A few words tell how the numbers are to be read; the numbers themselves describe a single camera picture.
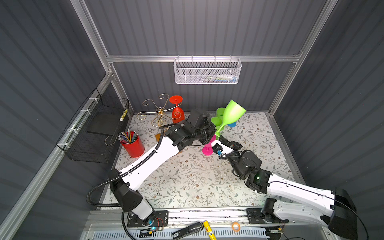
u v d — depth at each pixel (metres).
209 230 0.70
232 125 1.12
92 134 0.73
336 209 0.41
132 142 0.85
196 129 0.53
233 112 0.64
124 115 0.83
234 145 0.60
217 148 0.55
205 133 0.58
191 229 0.68
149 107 0.82
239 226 0.71
